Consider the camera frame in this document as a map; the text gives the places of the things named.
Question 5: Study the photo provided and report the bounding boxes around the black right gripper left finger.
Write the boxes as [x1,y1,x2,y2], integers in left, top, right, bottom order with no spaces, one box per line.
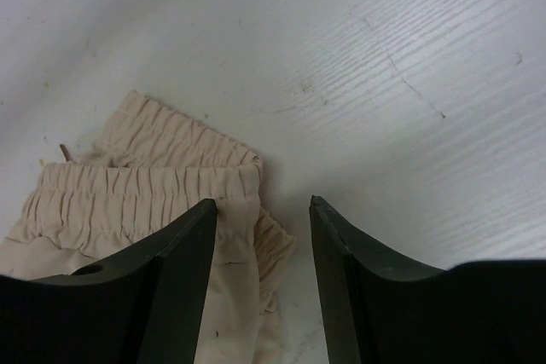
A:
[1,199,217,363]

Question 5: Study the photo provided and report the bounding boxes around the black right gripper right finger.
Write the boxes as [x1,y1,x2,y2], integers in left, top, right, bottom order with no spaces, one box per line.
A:
[310,196,545,363]

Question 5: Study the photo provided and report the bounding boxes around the beige trousers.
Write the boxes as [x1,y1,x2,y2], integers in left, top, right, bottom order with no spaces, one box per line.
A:
[1,91,295,363]

